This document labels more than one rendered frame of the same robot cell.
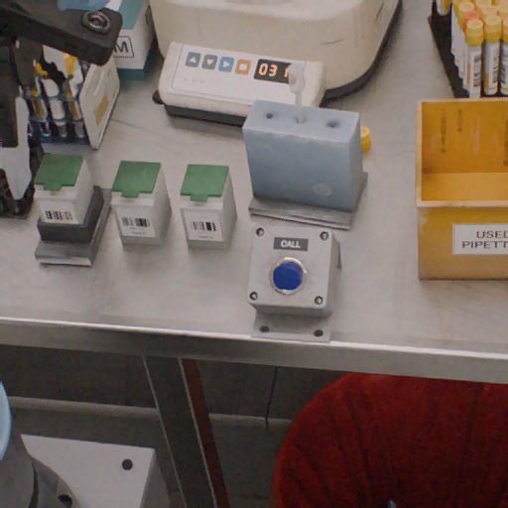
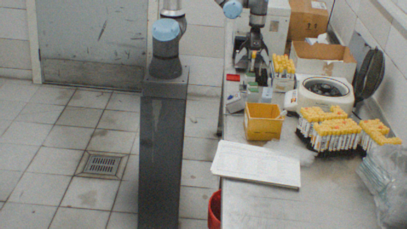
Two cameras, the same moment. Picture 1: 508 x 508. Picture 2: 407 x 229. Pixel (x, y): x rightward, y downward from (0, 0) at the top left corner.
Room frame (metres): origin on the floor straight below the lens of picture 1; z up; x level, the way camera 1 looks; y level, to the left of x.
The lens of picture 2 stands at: (0.06, -1.81, 1.86)
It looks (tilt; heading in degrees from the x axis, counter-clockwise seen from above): 28 degrees down; 73
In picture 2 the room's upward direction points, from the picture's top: 5 degrees clockwise
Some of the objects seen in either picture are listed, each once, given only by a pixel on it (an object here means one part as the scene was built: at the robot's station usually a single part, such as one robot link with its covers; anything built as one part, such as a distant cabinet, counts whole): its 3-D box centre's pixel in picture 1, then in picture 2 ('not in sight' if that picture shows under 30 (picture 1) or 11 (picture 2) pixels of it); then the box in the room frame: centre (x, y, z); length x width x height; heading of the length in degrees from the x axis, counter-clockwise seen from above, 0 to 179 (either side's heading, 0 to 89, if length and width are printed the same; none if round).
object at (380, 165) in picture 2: not in sight; (394, 163); (1.10, -0.62, 0.97); 0.26 x 0.17 x 0.19; 87
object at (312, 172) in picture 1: (305, 160); (266, 102); (0.86, -0.06, 0.92); 0.10 x 0.07 x 0.10; 65
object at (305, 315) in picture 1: (297, 256); (239, 103); (0.75, -0.04, 0.92); 0.13 x 0.07 x 0.08; 163
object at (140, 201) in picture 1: (141, 202); (251, 89); (0.85, 0.10, 0.91); 0.05 x 0.04 x 0.07; 163
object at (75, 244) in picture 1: (71, 217); (248, 86); (0.86, 0.17, 0.89); 0.09 x 0.05 x 0.04; 164
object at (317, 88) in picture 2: not in sight; (324, 92); (1.12, -0.07, 0.97); 0.15 x 0.15 x 0.07
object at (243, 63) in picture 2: not in sight; (241, 56); (0.92, 0.48, 0.92); 0.21 x 0.07 x 0.05; 73
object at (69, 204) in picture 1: (65, 197); (249, 81); (0.86, 0.17, 0.92); 0.05 x 0.04 x 0.06; 164
